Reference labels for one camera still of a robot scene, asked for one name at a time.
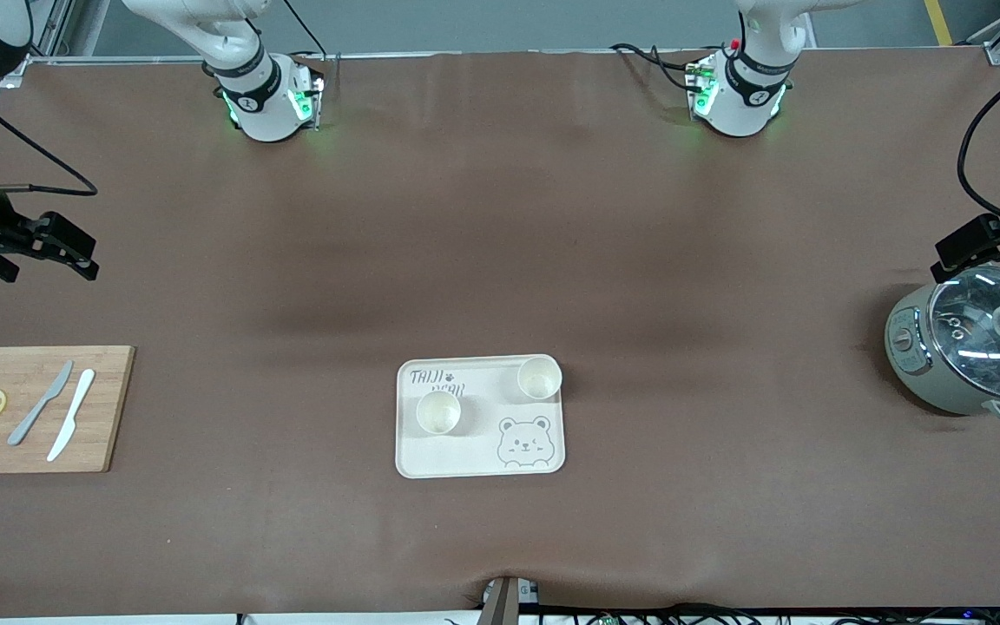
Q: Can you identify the glass pot lid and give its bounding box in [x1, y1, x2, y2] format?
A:
[928, 266, 1000, 385]

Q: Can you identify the grey-green electric cooking pot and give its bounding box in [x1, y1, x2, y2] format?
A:
[885, 276, 1000, 426]

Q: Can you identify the grey plastic knife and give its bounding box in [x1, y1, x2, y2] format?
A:
[7, 359, 75, 447]

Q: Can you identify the white plastic knife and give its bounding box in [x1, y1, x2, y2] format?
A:
[47, 369, 96, 463]

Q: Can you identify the bamboo cutting board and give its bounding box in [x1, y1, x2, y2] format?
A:
[0, 345, 136, 475]

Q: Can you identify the brown table mat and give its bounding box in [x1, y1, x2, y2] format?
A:
[0, 48, 1000, 619]

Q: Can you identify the cream tray with bear print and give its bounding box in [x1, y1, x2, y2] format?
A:
[394, 354, 567, 480]

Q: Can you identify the black arm base cable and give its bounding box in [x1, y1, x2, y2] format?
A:
[610, 43, 702, 93]
[281, 0, 328, 60]

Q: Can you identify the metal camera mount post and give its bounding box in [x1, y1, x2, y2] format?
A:
[483, 576, 541, 625]

